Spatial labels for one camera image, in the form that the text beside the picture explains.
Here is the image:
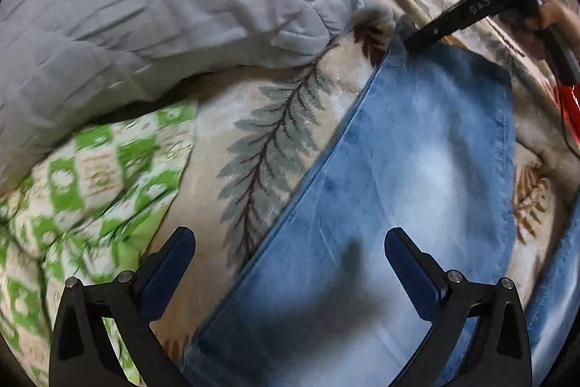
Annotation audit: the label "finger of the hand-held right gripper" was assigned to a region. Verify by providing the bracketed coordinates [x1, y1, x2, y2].
[403, 0, 523, 53]

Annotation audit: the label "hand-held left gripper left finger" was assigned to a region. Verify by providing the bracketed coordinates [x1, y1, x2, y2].
[49, 226, 196, 387]

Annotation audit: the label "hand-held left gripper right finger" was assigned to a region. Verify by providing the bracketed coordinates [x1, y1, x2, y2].
[384, 227, 533, 387]

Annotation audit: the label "blue denim pants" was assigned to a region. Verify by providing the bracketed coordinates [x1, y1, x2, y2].
[179, 37, 580, 387]

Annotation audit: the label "person's right hand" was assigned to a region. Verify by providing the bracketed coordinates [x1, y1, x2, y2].
[521, 0, 580, 59]

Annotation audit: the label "green checked quilt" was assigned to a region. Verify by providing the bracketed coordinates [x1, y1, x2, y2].
[0, 99, 200, 387]

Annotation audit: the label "red object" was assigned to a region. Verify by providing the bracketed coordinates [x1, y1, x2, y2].
[555, 81, 580, 134]

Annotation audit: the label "leaf printed fleece blanket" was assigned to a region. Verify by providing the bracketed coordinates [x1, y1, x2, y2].
[147, 0, 580, 370]

